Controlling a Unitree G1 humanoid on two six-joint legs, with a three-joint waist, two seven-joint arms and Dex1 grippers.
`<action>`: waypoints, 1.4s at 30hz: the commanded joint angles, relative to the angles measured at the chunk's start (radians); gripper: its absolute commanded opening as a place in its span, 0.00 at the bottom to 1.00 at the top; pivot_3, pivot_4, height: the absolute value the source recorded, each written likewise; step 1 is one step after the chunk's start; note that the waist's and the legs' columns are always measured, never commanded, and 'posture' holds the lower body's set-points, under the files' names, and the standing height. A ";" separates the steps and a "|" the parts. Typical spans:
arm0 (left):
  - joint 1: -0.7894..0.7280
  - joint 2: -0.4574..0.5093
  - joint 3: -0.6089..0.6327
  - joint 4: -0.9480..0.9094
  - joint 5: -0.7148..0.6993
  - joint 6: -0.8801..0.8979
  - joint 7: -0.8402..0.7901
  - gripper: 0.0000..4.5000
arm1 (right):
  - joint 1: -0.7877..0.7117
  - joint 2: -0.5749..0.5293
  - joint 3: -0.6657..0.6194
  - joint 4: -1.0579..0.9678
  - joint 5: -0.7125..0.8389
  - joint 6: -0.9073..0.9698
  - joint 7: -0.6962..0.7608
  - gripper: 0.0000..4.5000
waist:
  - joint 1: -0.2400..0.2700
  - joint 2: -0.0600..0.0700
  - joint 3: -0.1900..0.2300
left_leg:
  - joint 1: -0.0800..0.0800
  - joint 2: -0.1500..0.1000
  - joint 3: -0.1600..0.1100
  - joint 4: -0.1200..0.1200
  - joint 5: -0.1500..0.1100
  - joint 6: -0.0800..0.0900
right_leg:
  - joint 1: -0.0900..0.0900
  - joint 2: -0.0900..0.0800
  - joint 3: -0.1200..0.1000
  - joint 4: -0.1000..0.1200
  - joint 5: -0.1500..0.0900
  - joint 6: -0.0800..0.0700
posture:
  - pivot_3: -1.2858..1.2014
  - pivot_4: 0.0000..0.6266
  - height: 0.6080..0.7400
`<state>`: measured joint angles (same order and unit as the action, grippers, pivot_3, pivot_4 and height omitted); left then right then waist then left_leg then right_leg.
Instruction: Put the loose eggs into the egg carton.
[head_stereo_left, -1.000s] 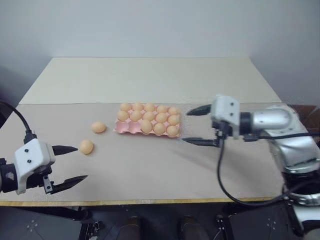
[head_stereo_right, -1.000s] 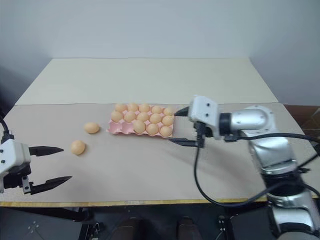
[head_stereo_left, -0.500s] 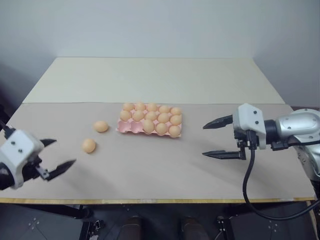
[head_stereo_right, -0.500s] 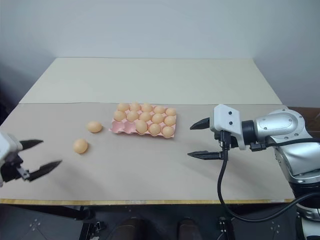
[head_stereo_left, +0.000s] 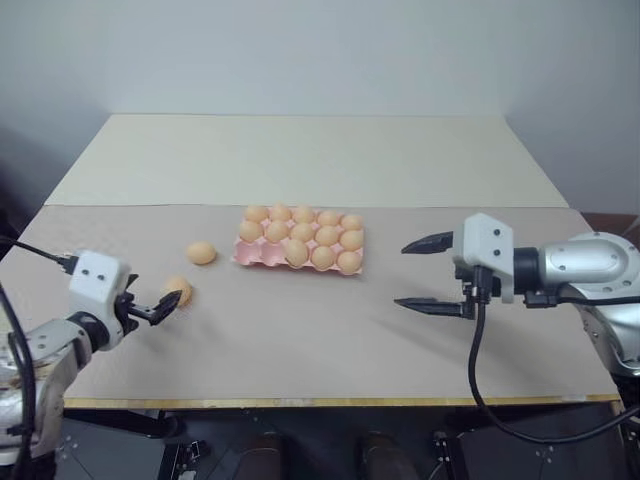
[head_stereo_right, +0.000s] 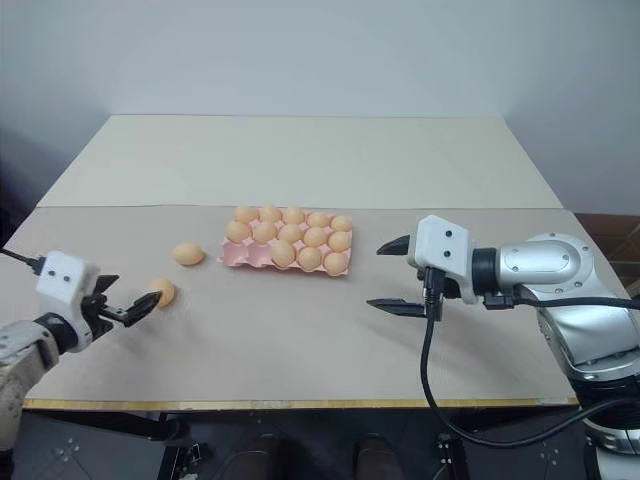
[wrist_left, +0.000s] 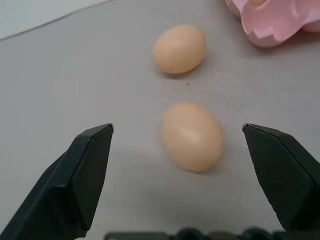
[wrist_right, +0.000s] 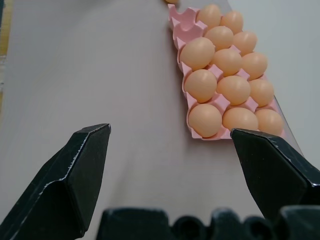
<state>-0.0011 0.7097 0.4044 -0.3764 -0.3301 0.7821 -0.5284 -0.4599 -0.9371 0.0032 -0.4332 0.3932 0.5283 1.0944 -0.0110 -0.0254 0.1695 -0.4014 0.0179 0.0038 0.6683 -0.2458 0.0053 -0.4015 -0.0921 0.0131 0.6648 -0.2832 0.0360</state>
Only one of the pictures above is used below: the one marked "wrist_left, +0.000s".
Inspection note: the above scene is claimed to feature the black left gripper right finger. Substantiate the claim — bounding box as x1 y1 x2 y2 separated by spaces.
241 122 320 231

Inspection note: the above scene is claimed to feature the pink egg carton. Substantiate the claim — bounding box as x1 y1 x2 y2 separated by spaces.
224 0 320 48

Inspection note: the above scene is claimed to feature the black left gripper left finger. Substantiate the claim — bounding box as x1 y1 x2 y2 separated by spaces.
0 123 115 240

